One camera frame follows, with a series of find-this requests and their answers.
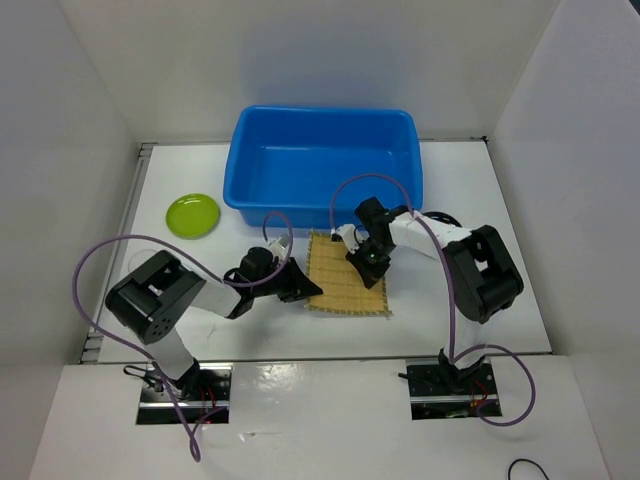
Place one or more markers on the blue plastic bin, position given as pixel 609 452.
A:
pixel 317 164

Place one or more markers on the green round plate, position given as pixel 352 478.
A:
pixel 192 216

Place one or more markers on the black round bowl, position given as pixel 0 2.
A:
pixel 442 217

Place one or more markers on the clear plastic cup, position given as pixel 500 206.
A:
pixel 139 258

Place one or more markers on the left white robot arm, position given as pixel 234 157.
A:
pixel 151 300

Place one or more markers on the woven bamboo placemat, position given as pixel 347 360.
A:
pixel 343 290

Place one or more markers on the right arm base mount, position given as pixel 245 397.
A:
pixel 432 398

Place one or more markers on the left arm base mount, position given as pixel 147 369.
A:
pixel 205 403

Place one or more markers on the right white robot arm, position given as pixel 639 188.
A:
pixel 480 274

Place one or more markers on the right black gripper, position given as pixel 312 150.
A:
pixel 369 274

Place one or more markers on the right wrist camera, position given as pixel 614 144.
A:
pixel 349 235

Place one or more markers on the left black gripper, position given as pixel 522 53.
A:
pixel 299 286

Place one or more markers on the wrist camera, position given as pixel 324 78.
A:
pixel 281 247
pixel 349 235

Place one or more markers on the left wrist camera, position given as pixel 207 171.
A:
pixel 281 247

